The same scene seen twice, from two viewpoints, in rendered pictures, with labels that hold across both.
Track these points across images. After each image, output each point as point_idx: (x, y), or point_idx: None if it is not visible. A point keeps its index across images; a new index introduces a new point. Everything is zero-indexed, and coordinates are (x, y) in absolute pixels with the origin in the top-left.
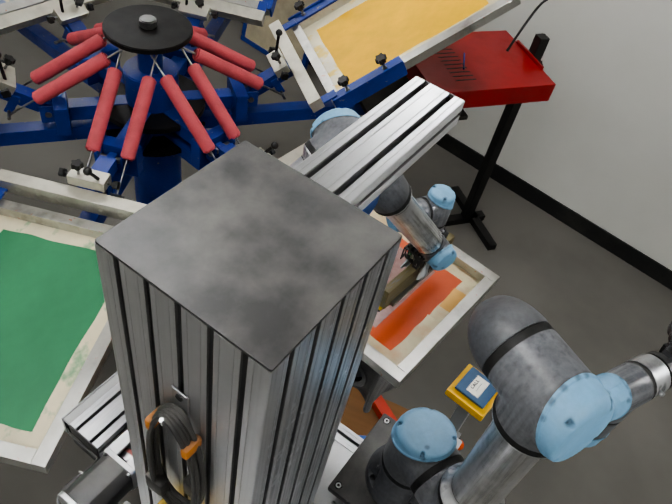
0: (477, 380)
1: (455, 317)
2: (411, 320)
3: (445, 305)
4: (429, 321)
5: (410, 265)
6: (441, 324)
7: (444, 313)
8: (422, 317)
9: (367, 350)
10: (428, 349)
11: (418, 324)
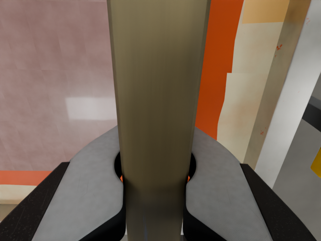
0: None
1: (315, 56)
2: (203, 115)
3: (258, 6)
4: (239, 88)
5: (136, 240)
6: (283, 105)
7: (264, 36)
8: (220, 90)
9: (182, 230)
10: (275, 172)
11: (221, 112)
